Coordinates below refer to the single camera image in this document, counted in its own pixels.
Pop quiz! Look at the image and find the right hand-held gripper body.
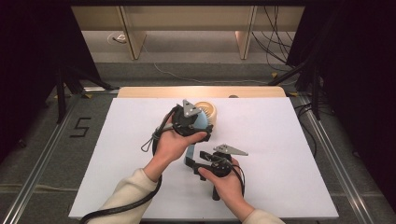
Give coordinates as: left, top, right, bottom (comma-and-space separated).
199, 143, 249, 202

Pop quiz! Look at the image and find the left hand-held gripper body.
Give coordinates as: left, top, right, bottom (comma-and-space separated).
170, 99, 206, 138

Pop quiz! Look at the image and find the light blue hairbrush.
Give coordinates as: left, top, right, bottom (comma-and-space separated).
185, 109, 211, 166

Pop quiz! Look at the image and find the cream ringed cup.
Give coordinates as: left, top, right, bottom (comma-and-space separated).
193, 100, 218, 127

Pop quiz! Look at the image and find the person's left hand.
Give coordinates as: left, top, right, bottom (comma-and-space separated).
143, 130, 208, 183

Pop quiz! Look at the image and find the person's right hand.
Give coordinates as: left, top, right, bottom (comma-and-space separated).
198, 157, 255, 222

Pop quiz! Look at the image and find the white table sheet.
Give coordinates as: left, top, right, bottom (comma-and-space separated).
68, 97, 340, 220

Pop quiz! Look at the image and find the wooden shelf unit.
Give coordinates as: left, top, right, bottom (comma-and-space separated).
71, 6, 305, 61

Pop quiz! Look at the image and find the round floor socket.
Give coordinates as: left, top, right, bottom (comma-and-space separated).
106, 32, 128, 45

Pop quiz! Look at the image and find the black metal stand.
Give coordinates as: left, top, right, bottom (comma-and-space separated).
266, 60, 322, 121
55, 60, 120, 125

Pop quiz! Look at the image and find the black curtain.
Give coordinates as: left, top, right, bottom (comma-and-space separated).
0, 0, 102, 162
285, 0, 396, 214

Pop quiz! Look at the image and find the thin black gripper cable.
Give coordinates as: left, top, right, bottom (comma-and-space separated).
231, 162, 248, 198

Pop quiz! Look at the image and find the grey cord loop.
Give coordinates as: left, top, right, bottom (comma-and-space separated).
140, 123, 176, 154

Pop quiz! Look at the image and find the white floor cable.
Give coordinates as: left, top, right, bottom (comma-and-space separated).
140, 42, 298, 87

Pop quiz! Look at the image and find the black floor cable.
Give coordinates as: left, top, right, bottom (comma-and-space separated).
293, 103, 319, 159

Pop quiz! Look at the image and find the bundle of black hanging cables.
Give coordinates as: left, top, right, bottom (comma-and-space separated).
251, 6, 297, 72

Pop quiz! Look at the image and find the aluminium floor rail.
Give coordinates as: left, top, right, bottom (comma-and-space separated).
0, 92, 82, 224
298, 95, 375, 224

